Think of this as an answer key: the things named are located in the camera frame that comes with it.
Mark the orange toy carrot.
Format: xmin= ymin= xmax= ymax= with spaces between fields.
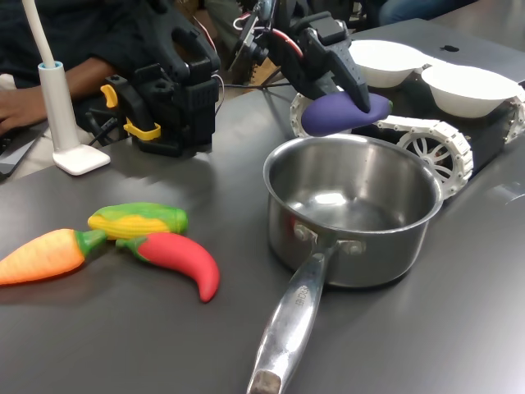
xmin=0 ymin=228 xmax=108 ymax=286

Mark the steel pan with long handle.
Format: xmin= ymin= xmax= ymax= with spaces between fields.
xmin=245 ymin=134 xmax=446 ymax=394

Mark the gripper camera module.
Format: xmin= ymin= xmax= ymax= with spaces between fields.
xmin=231 ymin=3 xmax=272 ymax=73

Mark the tracked vehicle with white tracks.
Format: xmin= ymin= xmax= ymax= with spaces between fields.
xmin=289 ymin=80 xmax=525 ymax=199

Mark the purple toy aubergine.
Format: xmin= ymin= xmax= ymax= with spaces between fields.
xmin=301 ymin=90 xmax=394 ymax=137

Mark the green yellow toy corn cob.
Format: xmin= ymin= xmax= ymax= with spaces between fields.
xmin=88 ymin=202 xmax=189 ymax=241

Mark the red toy chilli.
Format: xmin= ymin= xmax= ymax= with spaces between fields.
xmin=115 ymin=231 xmax=221 ymax=304

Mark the person's hand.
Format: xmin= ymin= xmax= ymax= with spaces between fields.
xmin=0 ymin=88 xmax=48 ymax=136

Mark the dark laptop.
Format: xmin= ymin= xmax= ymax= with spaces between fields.
xmin=0 ymin=122 xmax=53 ymax=181

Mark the person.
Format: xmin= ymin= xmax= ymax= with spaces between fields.
xmin=367 ymin=0 xmax=493 ymax=28
xmin=0 ymin=0 xmax=165 ymax=99

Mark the white post with flat foot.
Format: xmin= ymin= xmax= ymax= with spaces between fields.
xmin=20 ymin=0 xmax=112 ymax=176

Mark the black yellow bar clamp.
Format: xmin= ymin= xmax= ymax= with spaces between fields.
xmin=98 ymin=75 xmax=163 ymax=144

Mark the white bowl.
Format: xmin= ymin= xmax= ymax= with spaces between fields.
xmin=348 ymin=39 xmax=431 ymax=89
xmin=421 ymin=64 xmax=521 ymax=119

